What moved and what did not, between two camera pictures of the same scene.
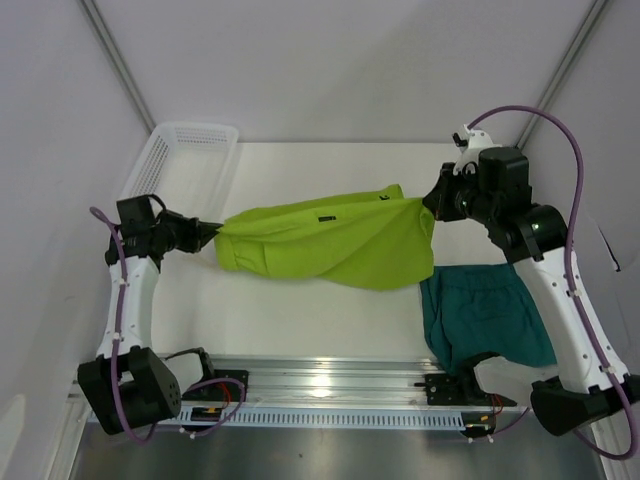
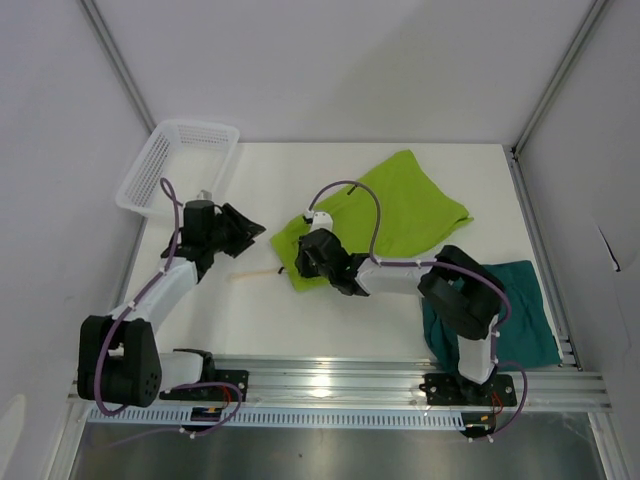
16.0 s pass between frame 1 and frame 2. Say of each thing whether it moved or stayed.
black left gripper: moved
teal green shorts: stayed
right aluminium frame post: stayed
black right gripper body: moved
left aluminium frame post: stayed
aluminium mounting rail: stayed
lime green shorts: moved
